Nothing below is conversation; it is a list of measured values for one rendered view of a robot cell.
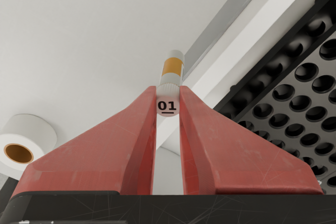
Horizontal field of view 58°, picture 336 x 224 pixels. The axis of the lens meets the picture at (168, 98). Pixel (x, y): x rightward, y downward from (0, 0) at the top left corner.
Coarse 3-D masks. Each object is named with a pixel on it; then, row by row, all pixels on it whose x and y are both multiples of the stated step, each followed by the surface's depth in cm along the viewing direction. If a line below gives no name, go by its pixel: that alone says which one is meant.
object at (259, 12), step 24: (240, 0) 19; (264, 0) 16; (288, 0) 16; (312, 0) 21; (216, 24) 21; (240, 24) 18; (264, 24) 17; (288, 24) 23; (192, 48) 23; (216, 48) 19; (240, 48) 18; (264, 48) 24; (192, 72) 21; (216, 72) 19; (240, 72) 25; (216, 96) 27; (168, 120) 21; (168, 144) 31
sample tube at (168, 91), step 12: (168, 60) 15; (180, 60) 15; (168, 72) 14; (180, 72) 15; (168, 84) 13; (180, 84) 14; (156, 96) 13; (168, 96) 12; (156, 108) 13; (168, 108) 13
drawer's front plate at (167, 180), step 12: (156, 156) 30; (168, 156) 31; (156, 168) 29; (168, 168) 30; (180, 168) 31; (156, 180) 28; (168, 180) 29; (180, 180) 30; (156, 192) 27; (168, 192) 28; (180, 192) 28
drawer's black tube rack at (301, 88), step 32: (320, 0) 19; (288, 32) 20; (320, 32) 19; (256, 64) 22; (288, 64) 21; (320, 64) 17; (224, 96) 24; (256, 96) 22; (288, 96) 19; (320, 96) 19; (256, 128) 20; (288, 128) 24; (320, 128) 20; (320, 160) 22
